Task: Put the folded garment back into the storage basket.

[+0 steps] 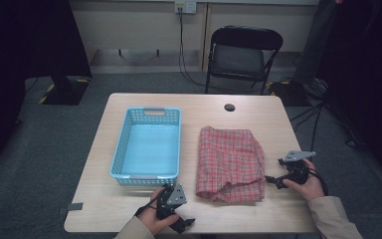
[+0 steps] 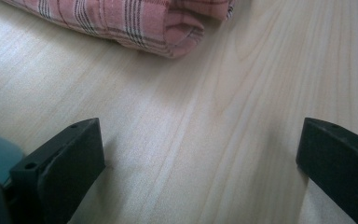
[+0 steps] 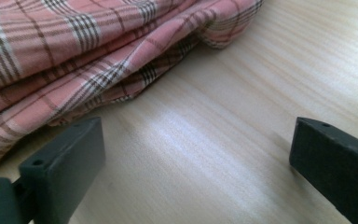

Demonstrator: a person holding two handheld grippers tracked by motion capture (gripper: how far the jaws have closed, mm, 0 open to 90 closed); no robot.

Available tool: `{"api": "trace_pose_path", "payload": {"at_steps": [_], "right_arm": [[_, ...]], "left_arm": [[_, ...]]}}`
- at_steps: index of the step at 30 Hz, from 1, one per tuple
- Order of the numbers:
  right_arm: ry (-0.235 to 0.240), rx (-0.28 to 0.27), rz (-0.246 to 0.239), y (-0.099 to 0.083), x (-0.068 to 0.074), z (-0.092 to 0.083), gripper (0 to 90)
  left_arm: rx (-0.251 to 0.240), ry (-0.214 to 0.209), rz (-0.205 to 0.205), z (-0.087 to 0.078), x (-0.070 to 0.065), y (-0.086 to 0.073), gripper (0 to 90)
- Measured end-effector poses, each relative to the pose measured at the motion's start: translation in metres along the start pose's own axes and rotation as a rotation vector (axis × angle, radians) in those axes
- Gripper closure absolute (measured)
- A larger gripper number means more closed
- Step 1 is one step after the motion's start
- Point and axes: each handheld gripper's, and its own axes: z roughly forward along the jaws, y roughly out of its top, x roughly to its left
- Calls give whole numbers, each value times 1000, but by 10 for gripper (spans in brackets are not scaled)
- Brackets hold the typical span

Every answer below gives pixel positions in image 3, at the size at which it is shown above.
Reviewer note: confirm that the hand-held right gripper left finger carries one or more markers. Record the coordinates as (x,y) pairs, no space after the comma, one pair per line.
(65,161)

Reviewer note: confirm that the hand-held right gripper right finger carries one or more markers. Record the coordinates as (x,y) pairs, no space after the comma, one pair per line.
(335,161)

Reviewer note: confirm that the pink plaid cloth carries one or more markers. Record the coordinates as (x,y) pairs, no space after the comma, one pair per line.
(74,31)

